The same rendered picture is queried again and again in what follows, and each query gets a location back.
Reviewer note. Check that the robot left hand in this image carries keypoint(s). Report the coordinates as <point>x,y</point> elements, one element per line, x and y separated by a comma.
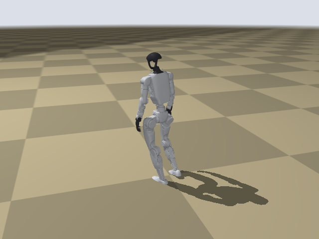
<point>137,124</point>

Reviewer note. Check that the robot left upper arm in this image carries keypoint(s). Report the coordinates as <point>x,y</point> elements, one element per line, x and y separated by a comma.
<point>145,82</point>

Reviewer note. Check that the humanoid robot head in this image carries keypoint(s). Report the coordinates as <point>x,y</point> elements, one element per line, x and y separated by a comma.
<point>154,57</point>

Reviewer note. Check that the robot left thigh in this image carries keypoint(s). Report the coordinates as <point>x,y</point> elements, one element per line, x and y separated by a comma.
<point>149,133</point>

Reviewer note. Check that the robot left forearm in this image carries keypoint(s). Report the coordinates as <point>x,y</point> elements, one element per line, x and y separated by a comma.
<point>140,109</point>

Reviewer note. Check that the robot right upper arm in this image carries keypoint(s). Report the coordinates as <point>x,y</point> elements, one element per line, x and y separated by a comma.
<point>172,91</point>

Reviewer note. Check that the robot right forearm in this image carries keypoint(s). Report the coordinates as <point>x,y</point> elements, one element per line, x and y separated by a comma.
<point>170,103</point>

